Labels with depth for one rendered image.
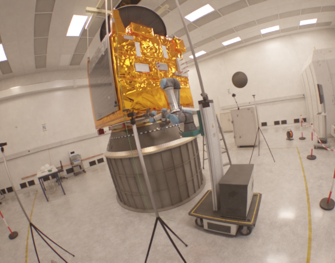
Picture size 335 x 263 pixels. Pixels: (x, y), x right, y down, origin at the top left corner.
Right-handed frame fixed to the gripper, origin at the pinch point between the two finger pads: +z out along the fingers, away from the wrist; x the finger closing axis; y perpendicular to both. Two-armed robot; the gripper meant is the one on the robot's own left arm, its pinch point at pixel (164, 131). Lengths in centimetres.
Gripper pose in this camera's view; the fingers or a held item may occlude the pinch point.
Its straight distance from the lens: 193.4
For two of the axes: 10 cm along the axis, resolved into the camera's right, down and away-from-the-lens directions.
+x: -6.8, 3.3, -6.5
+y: -7.3, -3.1, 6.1
